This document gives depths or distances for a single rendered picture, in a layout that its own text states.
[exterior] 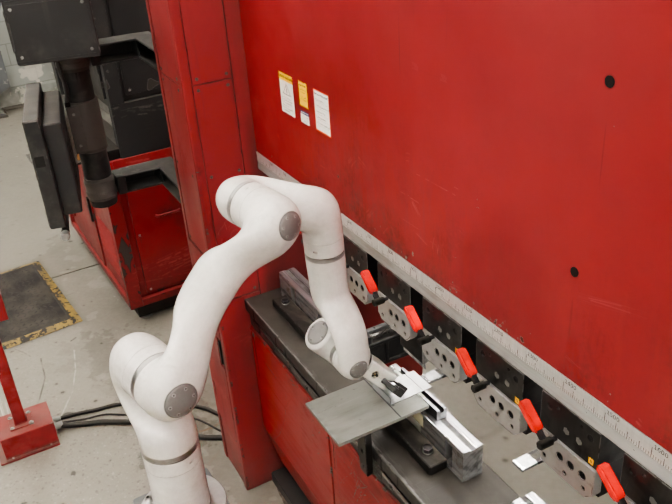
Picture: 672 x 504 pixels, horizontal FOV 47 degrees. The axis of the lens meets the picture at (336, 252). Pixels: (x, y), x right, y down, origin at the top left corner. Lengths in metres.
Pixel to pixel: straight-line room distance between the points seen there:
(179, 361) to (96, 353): 2.73
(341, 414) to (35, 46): 1.36
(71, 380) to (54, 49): 2.05
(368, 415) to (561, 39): 1.09
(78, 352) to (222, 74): 2.22
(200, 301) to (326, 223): 0.32
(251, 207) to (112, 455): 2.20
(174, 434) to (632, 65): 1.08
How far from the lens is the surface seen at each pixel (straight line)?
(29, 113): 2.54
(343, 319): 1.72
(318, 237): 1.64
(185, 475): 1.68
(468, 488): 1.97
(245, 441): 3.06
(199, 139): 2.43
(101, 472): 3.48
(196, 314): 1.51
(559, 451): 1.56
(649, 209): 1.19
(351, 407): 1.99
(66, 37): 2.43
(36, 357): 4.31
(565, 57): 1.24
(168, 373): 1.48
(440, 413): 1.99
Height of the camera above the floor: 2.28
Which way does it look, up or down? 29 degrees down
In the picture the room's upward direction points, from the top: 4 degrees counter-clockwise
